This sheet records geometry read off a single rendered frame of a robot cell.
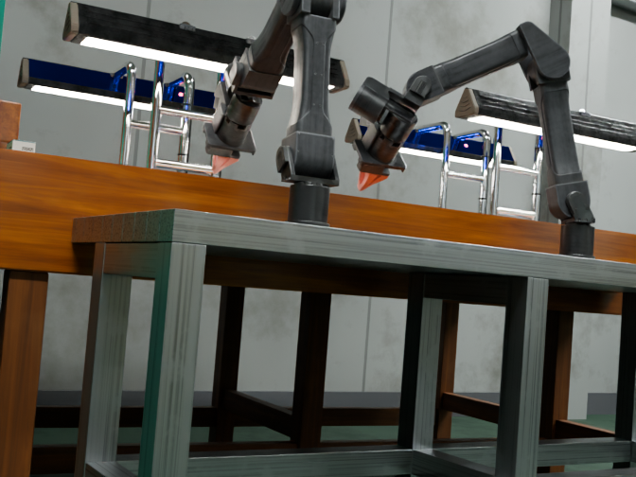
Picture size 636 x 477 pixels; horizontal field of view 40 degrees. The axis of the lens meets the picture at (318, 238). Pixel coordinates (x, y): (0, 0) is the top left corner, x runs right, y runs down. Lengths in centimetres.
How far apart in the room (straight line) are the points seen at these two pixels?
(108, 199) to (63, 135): 208
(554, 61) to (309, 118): 56
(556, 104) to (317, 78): 53
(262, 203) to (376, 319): 265
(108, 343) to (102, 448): 15
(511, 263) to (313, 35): 47
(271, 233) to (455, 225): 72
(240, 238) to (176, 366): 17
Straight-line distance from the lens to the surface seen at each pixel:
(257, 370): 384
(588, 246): 171
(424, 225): 171
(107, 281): 127
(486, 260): 130
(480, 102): 220
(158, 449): 106
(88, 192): 144
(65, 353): 352
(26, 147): 146
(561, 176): 171
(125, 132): 222
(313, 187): 133
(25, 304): 143
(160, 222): 108
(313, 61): 140
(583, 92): 492
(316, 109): 138
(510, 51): 173
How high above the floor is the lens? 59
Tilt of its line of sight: 3 degrees up
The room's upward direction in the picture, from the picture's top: 4 degrees clockwise
